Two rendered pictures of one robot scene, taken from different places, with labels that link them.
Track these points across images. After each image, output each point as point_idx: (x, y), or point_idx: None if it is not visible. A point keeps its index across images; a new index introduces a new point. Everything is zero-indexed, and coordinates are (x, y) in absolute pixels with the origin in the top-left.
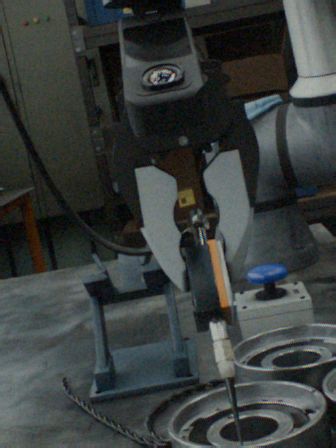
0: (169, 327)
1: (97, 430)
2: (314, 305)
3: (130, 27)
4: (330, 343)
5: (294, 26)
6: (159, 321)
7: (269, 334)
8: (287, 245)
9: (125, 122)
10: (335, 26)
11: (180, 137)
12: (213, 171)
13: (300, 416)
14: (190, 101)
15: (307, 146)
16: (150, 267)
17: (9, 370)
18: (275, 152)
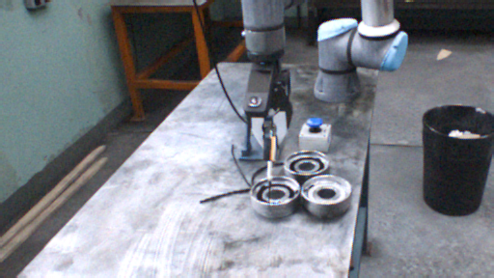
0: None
1: (236, 174)
2: (339, 129)
3: (254, 69)
4: (321, 161)
5: (362, 1)
6: None
7: (303, 152)
8: (344, 91)
9: None
10: (378, 7)
11: None
12: (276, 117)
13: (292, 193)
14: (260, 113)
15: (359, 53)
16: (267, 116)
17: (215, 131)
18: (345, 52)
